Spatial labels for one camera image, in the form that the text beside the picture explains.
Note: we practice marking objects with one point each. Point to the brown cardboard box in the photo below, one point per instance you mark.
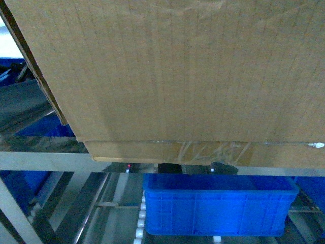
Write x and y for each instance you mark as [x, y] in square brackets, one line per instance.
[184, 82]

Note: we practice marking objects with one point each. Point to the stainless steel shelf rack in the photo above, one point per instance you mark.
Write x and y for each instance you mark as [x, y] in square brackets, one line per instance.
[52, 191]

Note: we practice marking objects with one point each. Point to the blue plastic bin lower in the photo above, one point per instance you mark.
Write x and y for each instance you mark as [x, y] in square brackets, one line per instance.
[217, 205]

